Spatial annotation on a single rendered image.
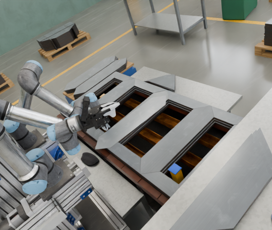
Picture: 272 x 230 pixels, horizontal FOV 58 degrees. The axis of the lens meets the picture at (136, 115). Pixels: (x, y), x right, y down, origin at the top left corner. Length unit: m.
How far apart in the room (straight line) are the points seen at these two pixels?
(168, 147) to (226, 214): 0.69
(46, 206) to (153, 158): 0.71
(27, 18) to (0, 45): 1.20
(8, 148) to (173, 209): 0.80
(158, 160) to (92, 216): 1.01
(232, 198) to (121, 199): 0.84
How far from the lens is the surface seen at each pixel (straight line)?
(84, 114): 1.16
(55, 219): 1.61
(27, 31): 8.93
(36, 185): 1.39
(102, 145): 1.90
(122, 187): 1.83
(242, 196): 1.20
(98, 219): 2.37
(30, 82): 1.66
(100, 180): 1.95
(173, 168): 1.54
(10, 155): 1.30
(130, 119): 2.00
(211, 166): 1.32
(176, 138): 1.73
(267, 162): 1.31
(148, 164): 1.63
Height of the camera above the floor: 2.11
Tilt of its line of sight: 38 degrees down
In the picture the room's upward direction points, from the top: 22 degrees counter-clockwise
